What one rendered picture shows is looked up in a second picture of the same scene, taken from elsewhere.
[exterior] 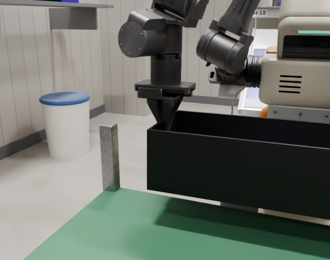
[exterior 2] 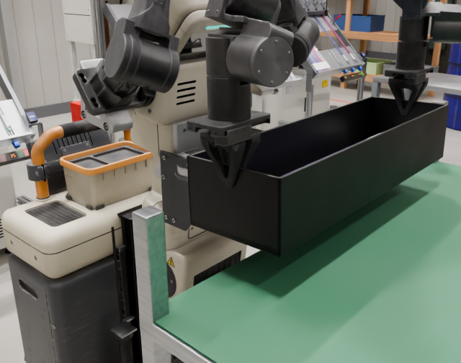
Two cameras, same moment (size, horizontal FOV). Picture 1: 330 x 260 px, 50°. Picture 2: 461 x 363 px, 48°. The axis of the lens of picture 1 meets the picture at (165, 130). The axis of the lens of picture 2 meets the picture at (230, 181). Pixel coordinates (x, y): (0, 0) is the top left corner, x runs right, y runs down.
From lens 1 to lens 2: 0.74 m
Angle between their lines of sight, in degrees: 63
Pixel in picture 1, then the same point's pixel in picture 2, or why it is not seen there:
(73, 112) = not seen: outside the picture
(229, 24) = (155, 24)
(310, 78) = (202, 81)
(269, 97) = (168, 114)
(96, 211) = (218, 338)
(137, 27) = (284, 43)
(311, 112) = not seen: hidden behind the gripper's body
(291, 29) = (202, 26)
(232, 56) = (176, 68)
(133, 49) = (277, 75)
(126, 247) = (321, 328)
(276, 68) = not seen: hidden behind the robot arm
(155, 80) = (240, 114)
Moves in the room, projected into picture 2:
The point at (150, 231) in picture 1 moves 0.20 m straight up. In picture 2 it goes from (294, 303) to (302, 166)
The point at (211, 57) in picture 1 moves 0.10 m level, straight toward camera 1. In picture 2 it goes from (145, 74) to (197, 80)
